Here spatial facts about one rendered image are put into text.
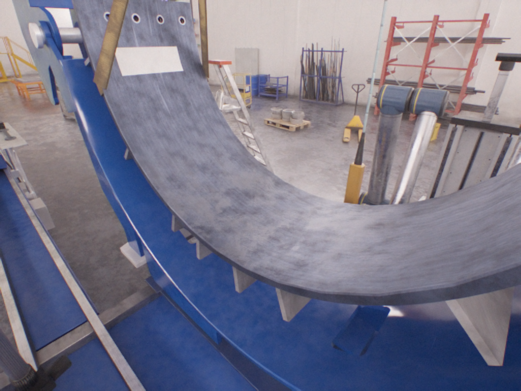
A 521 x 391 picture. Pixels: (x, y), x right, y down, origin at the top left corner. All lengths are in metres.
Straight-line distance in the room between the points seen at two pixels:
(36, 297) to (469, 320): 2.47
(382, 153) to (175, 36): 1.53
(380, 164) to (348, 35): 10.79
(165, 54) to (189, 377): 1.88
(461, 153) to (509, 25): 9.11
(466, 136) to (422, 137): 0.57
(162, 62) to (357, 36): 10.94
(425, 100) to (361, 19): 10.73
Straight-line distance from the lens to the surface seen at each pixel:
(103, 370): 1.99
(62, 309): 2.37
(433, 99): 1.82
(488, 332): 0.77
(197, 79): 1.99
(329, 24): 13.06
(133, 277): 3.28
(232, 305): 1.51
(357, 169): 1.79
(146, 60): 1.88
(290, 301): 1.07
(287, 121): 8.44
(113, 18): 1.68
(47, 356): 2.13
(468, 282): 0.63
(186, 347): 1.91
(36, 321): 2.39
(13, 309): 2.39
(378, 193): 2.18
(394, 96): 1.86
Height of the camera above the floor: 2.14
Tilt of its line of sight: 29 degrees down
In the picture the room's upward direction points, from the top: straight up
